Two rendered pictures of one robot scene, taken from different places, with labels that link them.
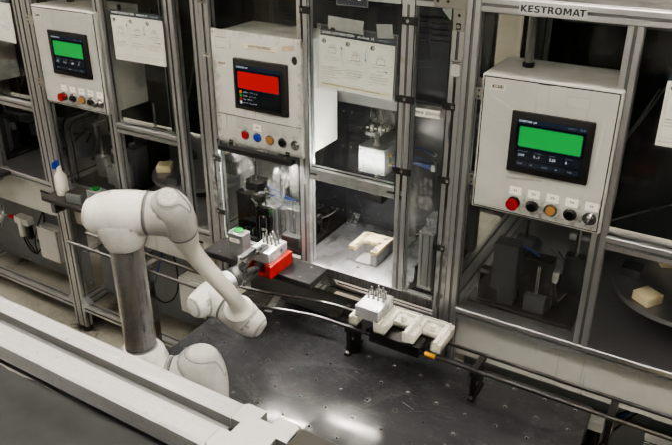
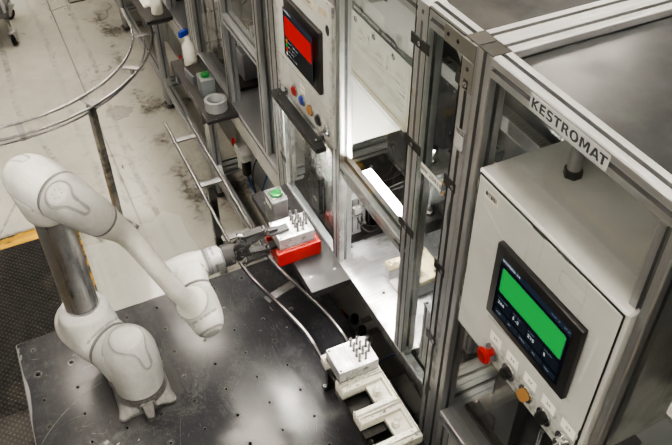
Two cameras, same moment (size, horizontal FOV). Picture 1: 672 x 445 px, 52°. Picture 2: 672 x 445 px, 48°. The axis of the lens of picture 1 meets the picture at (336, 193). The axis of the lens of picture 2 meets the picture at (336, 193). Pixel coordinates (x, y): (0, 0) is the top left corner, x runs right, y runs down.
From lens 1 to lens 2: 1.37 m
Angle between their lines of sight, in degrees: 32
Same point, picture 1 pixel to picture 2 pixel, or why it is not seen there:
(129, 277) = (47, 248)
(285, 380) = (240, 387)
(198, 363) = (114, 350)
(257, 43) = not seen: outside the picture
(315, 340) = (309, 351)
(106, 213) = (12, 184)
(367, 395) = not seen: outside the picture
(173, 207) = (57, 208)
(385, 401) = not seen: outside the picture
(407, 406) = not seen: outside the picture
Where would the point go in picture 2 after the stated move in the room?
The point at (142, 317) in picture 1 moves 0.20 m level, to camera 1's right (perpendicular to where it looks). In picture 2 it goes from (68, 285) to (117, 315)
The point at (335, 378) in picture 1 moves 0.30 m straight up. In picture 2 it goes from (288, 412) to (283, 353)
